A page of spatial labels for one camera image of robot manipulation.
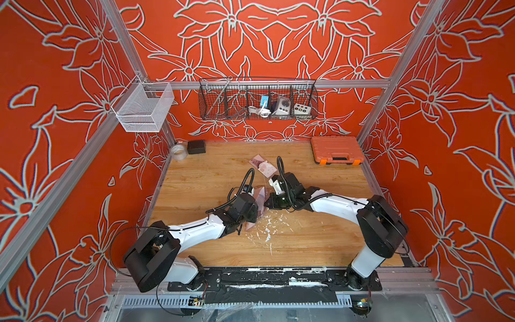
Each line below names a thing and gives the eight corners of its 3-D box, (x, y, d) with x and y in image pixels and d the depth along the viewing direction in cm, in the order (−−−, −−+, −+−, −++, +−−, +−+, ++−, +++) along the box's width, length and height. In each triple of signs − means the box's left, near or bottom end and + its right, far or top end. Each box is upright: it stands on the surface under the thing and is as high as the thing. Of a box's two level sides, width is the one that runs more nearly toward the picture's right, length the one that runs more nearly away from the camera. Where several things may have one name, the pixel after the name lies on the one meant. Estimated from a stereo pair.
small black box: (188, 154, 114) (187, 151, 112) (189, 144, 119) (188, 141, 117) (205, 152, 115) (204, 149, 113) (205, 142, 120) (204, 139, 118)
